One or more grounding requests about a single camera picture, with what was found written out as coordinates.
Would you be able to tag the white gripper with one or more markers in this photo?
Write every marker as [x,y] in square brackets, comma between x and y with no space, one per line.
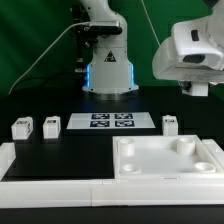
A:
[190,54]

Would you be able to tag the white square table top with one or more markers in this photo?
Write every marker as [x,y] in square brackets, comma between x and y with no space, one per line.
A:
[166,157]

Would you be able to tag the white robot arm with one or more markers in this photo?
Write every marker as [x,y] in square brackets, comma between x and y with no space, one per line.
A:
[110,73]

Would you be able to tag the white sheet with markers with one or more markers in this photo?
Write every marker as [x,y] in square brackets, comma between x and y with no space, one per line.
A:
[99,121]

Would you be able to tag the white U-shaped fence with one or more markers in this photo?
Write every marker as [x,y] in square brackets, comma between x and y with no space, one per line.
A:
[111,192]

